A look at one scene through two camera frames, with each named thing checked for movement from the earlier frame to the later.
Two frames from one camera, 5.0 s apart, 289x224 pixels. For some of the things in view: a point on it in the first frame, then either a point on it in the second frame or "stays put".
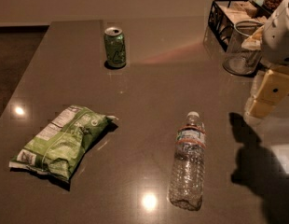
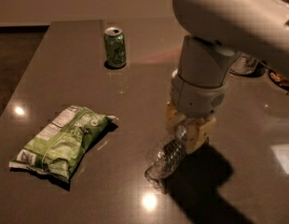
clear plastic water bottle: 187,173 to 169,156
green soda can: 115,47 stays put
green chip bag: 58,145 stays put
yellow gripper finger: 274,88 to 193,101
